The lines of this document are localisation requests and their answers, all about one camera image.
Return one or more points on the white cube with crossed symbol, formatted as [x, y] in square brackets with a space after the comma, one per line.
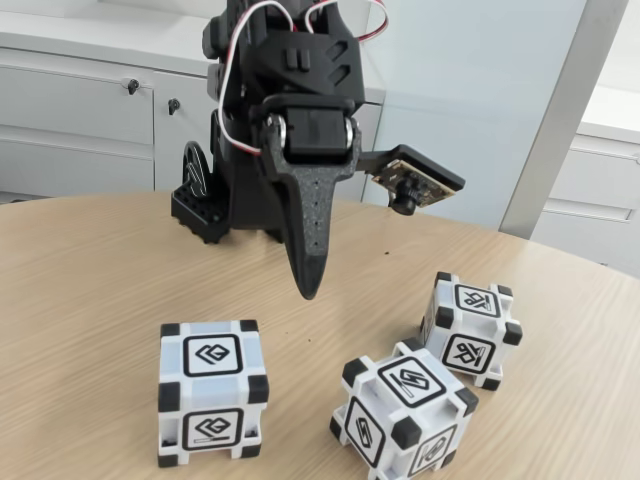
[470, 325]

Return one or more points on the white cube with zigzag symbol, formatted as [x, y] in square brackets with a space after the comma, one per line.
[390, 400]

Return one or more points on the black table clamp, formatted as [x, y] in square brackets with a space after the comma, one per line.
[200, 210]

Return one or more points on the black cabinet lock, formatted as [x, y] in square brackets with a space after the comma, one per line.
[173, 105]
[132, 86]

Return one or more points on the white cube with arrow symbol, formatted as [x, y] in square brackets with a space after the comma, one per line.
[210, 390]

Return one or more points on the white cabinet with locks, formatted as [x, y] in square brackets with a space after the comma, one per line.
[75, 125]

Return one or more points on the white drawer cabinet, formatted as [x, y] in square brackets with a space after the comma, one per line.
[600, 190]

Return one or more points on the camera module on black mount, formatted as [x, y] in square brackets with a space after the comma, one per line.
[420, 175]

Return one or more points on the grey metal post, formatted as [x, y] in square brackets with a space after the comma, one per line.
[550, 125]

